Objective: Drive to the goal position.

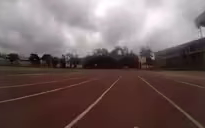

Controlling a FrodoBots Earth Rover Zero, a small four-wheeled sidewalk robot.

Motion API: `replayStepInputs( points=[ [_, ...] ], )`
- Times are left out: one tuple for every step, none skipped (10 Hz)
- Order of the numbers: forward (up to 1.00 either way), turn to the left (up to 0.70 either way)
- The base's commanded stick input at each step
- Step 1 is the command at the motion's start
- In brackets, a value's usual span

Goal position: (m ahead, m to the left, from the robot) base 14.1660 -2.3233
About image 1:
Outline row of trees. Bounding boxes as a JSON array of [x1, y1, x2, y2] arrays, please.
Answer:
[[0, 46, 156, 70]]

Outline small pale building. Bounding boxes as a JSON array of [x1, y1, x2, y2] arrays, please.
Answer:
[[139, 56, 148, 70]]

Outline red running track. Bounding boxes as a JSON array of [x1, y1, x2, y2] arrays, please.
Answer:
[[0, 68, 205, 128]]

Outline grandstand building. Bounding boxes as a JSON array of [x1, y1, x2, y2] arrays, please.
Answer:
[[154, 4, 205, 72]]

